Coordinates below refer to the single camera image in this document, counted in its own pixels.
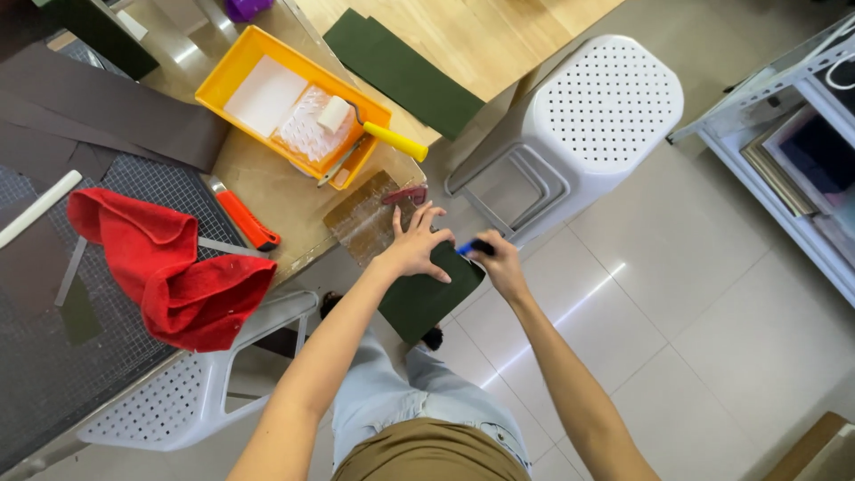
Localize person's right hand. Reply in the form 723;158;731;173
466;230;530;302

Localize person's left hand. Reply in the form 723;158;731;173
373;200;457;285

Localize brown board under clear film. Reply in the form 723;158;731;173
323;170;419;269

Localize light blue jeans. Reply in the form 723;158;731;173
330;330;533;471

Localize white perforated plastic stool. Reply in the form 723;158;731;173
445;34;685;247

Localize olive brown shirt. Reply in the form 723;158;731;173
330;417;533;481

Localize long dark green felt sheet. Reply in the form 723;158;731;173
322;8;486;142

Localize orange utility knife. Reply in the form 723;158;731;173
208;175;282;253

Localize metal ruler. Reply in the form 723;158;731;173
54;235;269;308

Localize yellow paint tray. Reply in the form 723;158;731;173
194;24;393;191

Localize red towel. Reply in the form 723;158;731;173
67;188;278;354

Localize white metal shelf with frames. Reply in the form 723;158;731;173
667;12;855;310

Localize purple plastic container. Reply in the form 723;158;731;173
223;0;275;24

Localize white perforated plastic chair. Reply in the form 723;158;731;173
76;290;321;453

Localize large dark brown sheet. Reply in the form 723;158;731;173
0;43;232;174

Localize tiny dark green felt scrap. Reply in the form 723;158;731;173
59;275;104;347

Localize dark green box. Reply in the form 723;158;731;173
32;0;161;82

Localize white rod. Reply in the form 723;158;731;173
0;170;84;250

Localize grey grid cutting mat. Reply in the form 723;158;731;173
0;39;249;472

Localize small dark brown sheet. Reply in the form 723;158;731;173
0;90;122;189

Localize yellow-handled paint roller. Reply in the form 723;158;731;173
316;95;430;163

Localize thin metal-handled brush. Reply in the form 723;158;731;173
317;135;367;188

